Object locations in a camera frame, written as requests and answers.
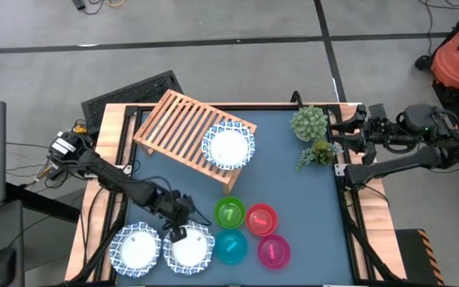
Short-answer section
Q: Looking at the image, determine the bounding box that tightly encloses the green plastic bowl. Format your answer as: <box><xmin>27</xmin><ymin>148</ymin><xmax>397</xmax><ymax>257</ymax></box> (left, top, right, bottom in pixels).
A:
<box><xmin>214</xmin><ymin>196</ymin><xmax>246</xmax><ymax>230</ymax></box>

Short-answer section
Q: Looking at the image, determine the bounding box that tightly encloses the blue patterned paper plate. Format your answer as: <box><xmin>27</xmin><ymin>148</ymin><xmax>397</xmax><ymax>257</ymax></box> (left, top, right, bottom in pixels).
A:
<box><xmin>201</xmin><ymin>119</ymin><xmax>257</xmax><ymax>171</ymax></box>
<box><xmin>108</xmin><ymin>222</ymin><xmax>163</xmax><ymax>279</ymax></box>
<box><xmin>161</xmin><ymin>221</ymin><xmax>216</xmax><ymax>277</ymax></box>

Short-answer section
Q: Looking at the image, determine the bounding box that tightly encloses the black table frame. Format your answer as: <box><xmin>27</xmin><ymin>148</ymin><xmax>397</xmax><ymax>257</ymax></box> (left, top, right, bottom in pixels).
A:
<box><xmin>68</xmin><ymin>102</ymin><xmax>404</xmax><ymax>287</ymax></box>

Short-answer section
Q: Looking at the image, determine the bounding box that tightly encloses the black perforated floor mat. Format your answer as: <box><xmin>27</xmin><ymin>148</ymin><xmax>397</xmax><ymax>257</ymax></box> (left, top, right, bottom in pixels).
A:
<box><xmin>80</xmin><ymin>69</ymin><xmax>185</xmax><ymax>135</ymax></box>

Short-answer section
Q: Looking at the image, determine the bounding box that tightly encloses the teal plastic bowl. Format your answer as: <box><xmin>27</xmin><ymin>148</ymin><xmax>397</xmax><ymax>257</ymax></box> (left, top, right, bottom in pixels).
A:
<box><xmin>214</xmin><ymin>229</ymin><xmax>249</xmax><ymax>265</ymax></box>

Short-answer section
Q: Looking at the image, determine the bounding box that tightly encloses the red plastic bowl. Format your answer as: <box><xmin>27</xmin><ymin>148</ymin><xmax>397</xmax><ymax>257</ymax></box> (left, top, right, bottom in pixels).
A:
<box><xmin>245</xmin><ymin>203</ymin><xmax>279</xmax><ymax>237</ymax></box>

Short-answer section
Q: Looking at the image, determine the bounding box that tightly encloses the pink plastic bowl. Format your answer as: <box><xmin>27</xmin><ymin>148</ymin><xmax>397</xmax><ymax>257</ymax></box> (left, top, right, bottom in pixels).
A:
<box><xmin>257</xmin><ymin>234</ymin><xmax>292</xmax><ymax>270</ymax></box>

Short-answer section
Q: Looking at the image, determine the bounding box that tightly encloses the pale green succulent plant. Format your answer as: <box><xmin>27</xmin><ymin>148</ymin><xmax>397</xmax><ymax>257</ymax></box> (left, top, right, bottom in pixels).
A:
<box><xmin>289</xmin><ymin>104</ymin><xmax>329</xmax><ymax>144</ymax></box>

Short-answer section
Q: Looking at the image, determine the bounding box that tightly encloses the tangled cable bundle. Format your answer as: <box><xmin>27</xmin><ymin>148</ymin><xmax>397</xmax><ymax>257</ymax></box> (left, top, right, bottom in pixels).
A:
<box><xmin>6</xmin><ymin>118</ymin><xmax>95</xmax><ymax>188</ymax></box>

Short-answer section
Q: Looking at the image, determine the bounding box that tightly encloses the black computer mouse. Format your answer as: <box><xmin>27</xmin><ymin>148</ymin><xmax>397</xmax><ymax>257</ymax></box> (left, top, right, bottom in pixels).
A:
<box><xmin>0</xmin><ymin>246</ymin><xmax>18</xmax><ymax>287</ymax></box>

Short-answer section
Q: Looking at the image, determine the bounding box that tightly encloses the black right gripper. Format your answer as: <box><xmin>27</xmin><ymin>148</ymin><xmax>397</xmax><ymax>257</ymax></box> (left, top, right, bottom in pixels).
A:
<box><xmin>330</xmin><ymin>105</ymin><xmax>392</xmax><ymax>167</ymax></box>

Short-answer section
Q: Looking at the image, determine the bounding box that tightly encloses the black hazard-striped floor mat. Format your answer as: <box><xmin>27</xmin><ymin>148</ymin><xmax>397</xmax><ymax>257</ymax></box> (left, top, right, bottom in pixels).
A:
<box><xmin>394</xmin><ymin>229</ymin><xmax>445</xmax><ymax>287</ymax></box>

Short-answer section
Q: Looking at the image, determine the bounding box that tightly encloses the wooden slatted shelf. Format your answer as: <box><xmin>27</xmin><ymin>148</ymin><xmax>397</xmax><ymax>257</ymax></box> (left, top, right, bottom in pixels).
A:
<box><xmin>132</xmin><ymin>88</ymin><xmax>257</xmax><ymax>195</ymax></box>

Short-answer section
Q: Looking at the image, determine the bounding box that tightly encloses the orange shop vacuum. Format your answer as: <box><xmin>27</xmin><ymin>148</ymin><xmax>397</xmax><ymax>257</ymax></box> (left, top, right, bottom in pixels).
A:
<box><xmin>414</xmin><ymin>2</ymin><xmax>459</xmax><ymax>95</ymax></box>

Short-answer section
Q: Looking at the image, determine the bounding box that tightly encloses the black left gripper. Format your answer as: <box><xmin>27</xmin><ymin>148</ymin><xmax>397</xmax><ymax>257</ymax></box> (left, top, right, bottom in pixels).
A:
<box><xmin>153</xmin><ymin>190</ymin><xmax>197</xmax><ymax>243</ymax></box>

